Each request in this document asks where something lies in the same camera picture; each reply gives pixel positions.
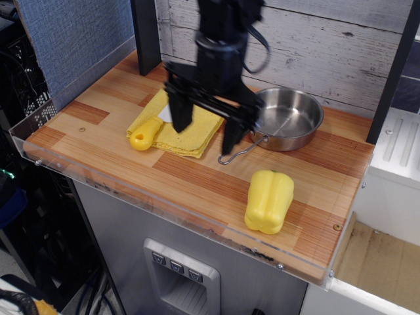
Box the silver toy fridge cabinet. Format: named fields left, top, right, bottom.
left=75, top=182, right=307, bottom=314

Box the blue fabric panel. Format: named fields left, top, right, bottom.
left=14, top=0, right=135, bottom=110

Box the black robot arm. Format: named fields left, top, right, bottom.
left=164, top=1, right=269, bottom=156

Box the clear acrylic table guard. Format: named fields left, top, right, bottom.
left=9, top=39, right=371, bottom=292

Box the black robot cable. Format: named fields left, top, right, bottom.
left=241, top=22, right=272, bottom=75

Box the yellow folded cloth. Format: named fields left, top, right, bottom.
left=127, top=89, right=223, bottom=158

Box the yellow object bottom left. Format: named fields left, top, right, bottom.
left=34, top=300, right=60, bottom=315

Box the dark right vertical post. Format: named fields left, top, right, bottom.
left=366, top=0, right=419, bottom=144

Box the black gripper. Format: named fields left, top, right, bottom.
left=164, top=42, right=263, bottom=155

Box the dark vertical post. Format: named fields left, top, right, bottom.
left=366, top=0, right=419, bottom=144
left=131, top=0, right=161, bottom=76

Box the dark left vertical post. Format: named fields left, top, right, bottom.
left=131, top=0, right=161, bottom=76

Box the white toy sink unit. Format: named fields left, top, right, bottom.
left=301, top=108, right=419, bottom=314

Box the toy knife yellow handle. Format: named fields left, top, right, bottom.
left=129, top=104, right=172, bottom=151

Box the yellow toy bell pepper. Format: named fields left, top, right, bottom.
left=244, top=170, right=295, bottom=235

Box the stainless steel pot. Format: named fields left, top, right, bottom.
left=218, top=87, right=324, bottom=165

